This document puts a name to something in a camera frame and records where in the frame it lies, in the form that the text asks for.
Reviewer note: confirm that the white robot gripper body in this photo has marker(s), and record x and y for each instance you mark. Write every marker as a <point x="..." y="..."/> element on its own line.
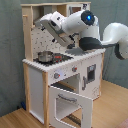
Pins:
<point x="60" y="36"/>

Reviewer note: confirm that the small metal toy pot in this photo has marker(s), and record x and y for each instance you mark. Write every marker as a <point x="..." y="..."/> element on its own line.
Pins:
<point x="45" y="56"/>

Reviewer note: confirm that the white toy oven door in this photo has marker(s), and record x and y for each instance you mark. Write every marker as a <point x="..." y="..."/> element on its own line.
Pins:
<point x="62" y="103"/>

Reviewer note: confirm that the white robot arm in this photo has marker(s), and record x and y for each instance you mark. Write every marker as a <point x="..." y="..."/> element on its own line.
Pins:
<point x="86" y="25"/>

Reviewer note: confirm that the wooden toy kitchen playset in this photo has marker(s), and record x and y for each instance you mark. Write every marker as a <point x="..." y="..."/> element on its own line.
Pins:
<point x="39" y="78"/>

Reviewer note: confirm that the white toy microwave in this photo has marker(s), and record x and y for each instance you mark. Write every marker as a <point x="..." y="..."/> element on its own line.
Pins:
<point x="72" y="8"/>

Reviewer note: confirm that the black toy stovetop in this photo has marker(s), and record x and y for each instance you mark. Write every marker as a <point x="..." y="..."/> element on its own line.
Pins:
<point x="57" y="58"/>

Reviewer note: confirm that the grey toy sink basin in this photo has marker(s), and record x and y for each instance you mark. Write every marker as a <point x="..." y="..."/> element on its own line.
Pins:
<point x="76" y="51"/>

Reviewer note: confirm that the right red stove knob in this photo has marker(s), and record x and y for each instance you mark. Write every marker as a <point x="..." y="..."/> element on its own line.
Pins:
<point x="74" y="69"/>

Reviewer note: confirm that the red stove knob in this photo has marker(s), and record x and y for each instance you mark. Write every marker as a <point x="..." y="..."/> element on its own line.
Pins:
<point x="56" y="75"/>
<point x="74" y="69"/>

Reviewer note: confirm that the left red stove knob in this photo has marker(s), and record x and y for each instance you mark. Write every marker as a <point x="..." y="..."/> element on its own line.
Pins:
<point x="56" y="75"/>

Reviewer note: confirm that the grey toy ice dispenser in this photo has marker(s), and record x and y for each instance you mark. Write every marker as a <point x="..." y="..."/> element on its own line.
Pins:
<point x="91" y="73"/>

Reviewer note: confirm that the grey cabinet door handle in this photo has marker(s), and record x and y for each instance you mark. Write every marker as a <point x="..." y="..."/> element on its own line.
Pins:
<point x="84" y="83"/>

